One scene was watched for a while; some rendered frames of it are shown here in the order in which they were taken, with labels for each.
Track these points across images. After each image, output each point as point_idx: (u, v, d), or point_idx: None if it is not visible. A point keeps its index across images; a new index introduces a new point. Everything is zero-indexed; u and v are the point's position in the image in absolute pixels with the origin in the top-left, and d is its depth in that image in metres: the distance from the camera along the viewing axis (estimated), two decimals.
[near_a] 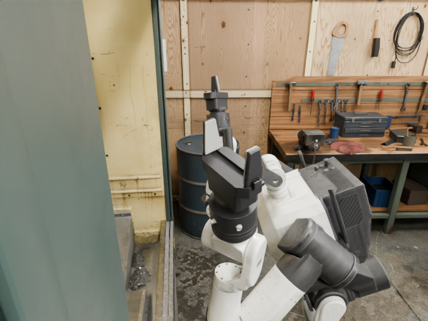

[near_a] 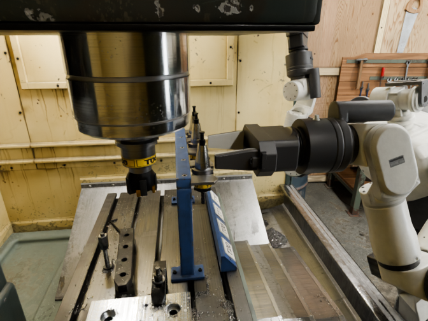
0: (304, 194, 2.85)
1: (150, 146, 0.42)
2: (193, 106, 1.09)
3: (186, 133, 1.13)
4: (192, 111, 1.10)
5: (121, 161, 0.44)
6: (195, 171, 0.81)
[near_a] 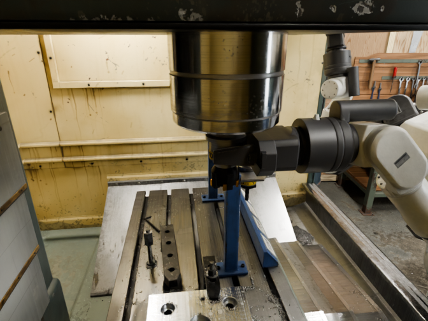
0: None
1: (241, 141, 0.43)
2: None
3: None
4: None
5: (209, 156, 0.46)
6: (242, 167, 0.82)
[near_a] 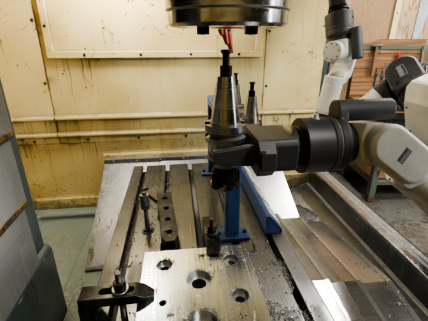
0: None
1: (241, 142, 0.43)
2: None
3: None
4: None
5: (209, 157, 0.46)
6: None
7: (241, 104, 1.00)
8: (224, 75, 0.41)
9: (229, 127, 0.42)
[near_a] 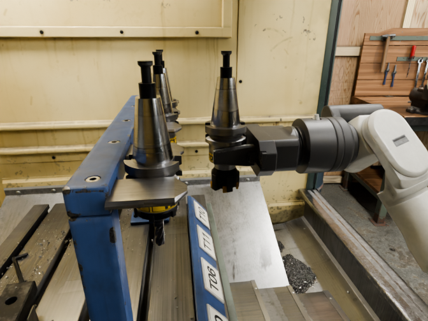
0: None
1: (241, 144, 0.43)
2: (158, 49, 0.59)
3: None
4: None
5: (209, 158, 0.46)
6: (129, 166, 0.31)
7: (173, 112, 0.54)
8: (224, 76, 0.41)
9: (229, 128, 0.42)
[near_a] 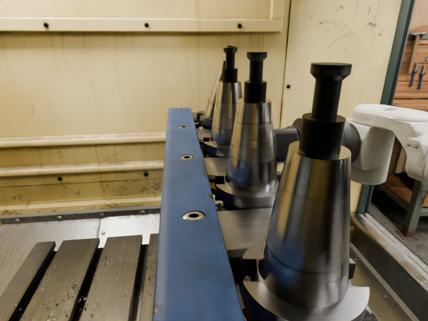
0: None
1: None
2: (232, 46, 0.41)
3: (198, 114, 0.45)
4: (225, 60, 0.43)
5: None
6: (272, 312, 0.13)
7: None
8: (252, 100, 0.22)
9: (260, 193, 0.23)
